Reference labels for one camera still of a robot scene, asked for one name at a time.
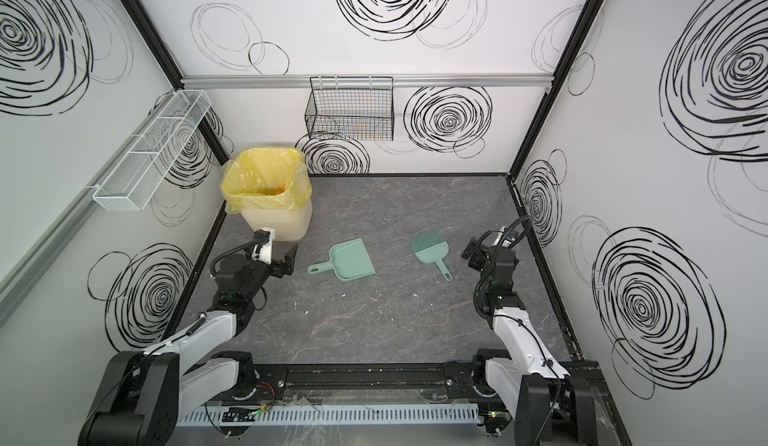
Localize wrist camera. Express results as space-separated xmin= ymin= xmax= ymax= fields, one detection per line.
xmin=491 ymin=227 xmax=523 ymax=249
xmin=251 ymin=227 xmax=275 ymax=265

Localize white wire shelf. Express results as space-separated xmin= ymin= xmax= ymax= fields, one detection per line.
xmin=92 ymin=90 xmax=211 ymax=211

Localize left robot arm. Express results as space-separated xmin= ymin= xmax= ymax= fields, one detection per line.
xmin=77 ymin=228 xmax=298 ymax=445

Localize white slotted cable duct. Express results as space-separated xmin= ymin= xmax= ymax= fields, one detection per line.
xmin=179 ymin=403 xmax=482 ymax=429

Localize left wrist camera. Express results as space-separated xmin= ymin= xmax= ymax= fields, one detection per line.
xmin=251 ymin=227 xmax=275 ymax=265

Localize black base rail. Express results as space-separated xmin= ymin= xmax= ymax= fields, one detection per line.
xmin=179 ymin=361 xmax=607 ymax=400

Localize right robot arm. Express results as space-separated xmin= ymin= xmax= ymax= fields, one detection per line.
xmin=461 ymin=215 xmax=598 ymax=445

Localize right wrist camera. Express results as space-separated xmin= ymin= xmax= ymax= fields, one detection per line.
xmin=491 ymin=227 xmax=523 ymax=249

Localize yellow bin liner bag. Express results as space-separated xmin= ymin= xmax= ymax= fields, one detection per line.
xmin=220 ymin=147 xmax=312 ymax=214

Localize cream trash bin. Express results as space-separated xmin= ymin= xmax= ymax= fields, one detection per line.
xmin=240 ymin=200 xmax=313 ymax=242

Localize green plastic dustpan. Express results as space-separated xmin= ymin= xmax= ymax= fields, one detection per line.
xmin=307 ymin=238 xmax=376 ymax=282

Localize green hand brush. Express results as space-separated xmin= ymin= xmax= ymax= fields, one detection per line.
xmin=408 ymin=228 xmax=453 ymax=281

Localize black wire basket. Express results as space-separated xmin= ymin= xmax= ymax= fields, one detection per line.
xmin=304 ymin=76 xmax=395 ymax=141

